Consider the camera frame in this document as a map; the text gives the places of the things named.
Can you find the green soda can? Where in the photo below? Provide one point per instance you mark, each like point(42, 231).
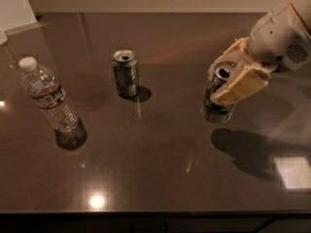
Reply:
point(126, 73)

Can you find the white 7up can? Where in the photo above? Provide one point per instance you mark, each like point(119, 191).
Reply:
point(215, 109)

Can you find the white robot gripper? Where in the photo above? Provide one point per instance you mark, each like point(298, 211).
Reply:
point(277, 39)

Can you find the clear plastic water bottle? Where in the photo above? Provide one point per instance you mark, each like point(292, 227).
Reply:
point(47, 93)

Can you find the clear glass container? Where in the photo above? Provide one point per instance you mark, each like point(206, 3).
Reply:
point(8, 67)

